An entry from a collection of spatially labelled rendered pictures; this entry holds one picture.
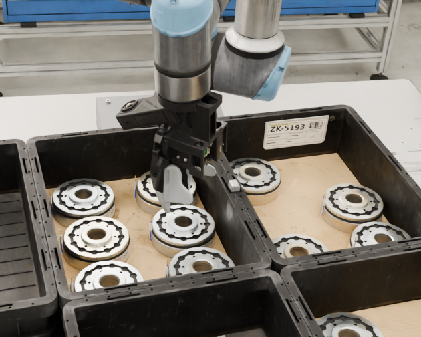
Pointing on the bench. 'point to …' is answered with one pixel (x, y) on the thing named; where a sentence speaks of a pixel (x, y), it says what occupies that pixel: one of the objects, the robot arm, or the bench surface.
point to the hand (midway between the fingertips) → (173, 192)
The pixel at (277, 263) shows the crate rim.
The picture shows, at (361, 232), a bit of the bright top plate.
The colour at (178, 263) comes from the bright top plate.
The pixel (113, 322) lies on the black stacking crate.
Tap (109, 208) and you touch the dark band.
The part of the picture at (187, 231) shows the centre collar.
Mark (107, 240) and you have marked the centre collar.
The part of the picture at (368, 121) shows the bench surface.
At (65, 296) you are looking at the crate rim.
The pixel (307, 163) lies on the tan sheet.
